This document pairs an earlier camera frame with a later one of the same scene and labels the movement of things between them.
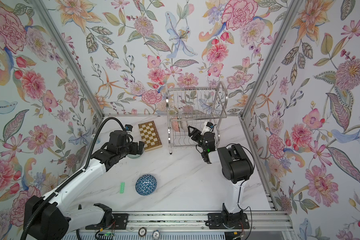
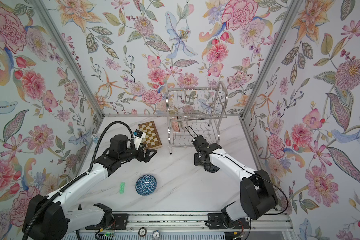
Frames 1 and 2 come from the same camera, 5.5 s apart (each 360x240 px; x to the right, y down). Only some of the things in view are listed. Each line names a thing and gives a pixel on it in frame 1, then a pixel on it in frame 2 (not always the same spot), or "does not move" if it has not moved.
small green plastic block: [122, 187] does not move
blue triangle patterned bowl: [146, 185] does not move
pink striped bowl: [184, 125] does not move
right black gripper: [197, 132] → [196, 160]
